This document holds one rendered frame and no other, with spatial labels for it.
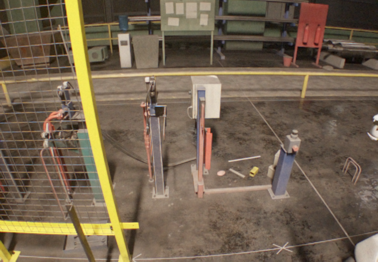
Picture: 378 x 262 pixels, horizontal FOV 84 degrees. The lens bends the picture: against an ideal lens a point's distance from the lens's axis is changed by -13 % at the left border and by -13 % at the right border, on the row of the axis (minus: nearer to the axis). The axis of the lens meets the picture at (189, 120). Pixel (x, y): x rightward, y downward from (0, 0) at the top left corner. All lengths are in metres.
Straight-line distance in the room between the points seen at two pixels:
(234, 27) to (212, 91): 7.35
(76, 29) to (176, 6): 5.97
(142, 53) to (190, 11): 1.75
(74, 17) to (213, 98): 1.69
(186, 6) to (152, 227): 5.87
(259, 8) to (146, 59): 5.02
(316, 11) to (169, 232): 7.37
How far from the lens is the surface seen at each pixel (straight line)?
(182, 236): 2.09
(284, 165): 2.29
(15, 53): 9.19
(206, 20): 7.00
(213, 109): 2.45
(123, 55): 7.07
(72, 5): 1.04
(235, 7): 9.57
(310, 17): 8.09
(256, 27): 9.85
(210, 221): 2.19
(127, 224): 1.65
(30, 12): 10.97
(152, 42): 6.73
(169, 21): 6.93
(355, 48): 9.28
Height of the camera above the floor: 1.69
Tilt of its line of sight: 27 degrees down
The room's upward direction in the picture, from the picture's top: straight up
